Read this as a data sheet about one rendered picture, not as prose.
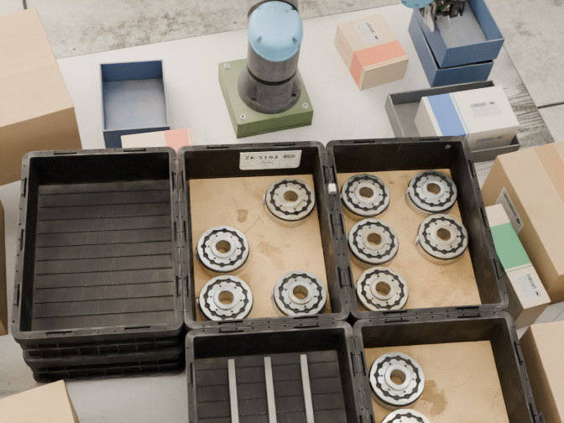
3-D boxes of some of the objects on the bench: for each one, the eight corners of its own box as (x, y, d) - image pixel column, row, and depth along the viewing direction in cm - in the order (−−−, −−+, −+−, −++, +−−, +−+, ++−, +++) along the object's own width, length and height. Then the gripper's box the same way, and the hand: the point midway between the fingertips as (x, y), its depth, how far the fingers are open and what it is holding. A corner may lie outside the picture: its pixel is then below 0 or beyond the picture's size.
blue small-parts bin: (407, 29, 228) (412, 10, 222) (461, 23, 231) (467, 3, 225) (430, 89, 218) (436, 70, 212) (487, 80, 221) (494, 62, 215)
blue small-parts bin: (101, 81, 212) (98, 62, 206) (164, 77, 214) (163, 59, 208) (105, 149, 202) (102, 131, 196) (170, 144, 204) (169, 126, 198)
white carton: (430, 160, 206) (438, 138, 199) (414, 120, 212) (421, 96, 204) (508, 148, 210) (519, 125, 202) (490, 108, 216) (501, 85, 208)
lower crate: (41, 211, 192) (32, 182, 182) (179, 206, 195) (177, 175, 185) (33, 386, 172) (21, 363, 161) (186, 376, 175) (185, 353, 165)
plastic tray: (407, 173, 204) (411, 160, 200) (383, 106, 214) (387, 93, 210) (514, 157, 209) (521, 144, 205) (487, 91, 219) (493, 79, 215)
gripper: (436, -14, 190) (422, 51, 209) (476, -22, 191) (459, 44, 210) (422, -41, 194) (410, 25, 213) (462, -49, 196) (446, 18, 214)
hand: (431, 22), depth 211 cm, fingers closed, pressing on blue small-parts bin
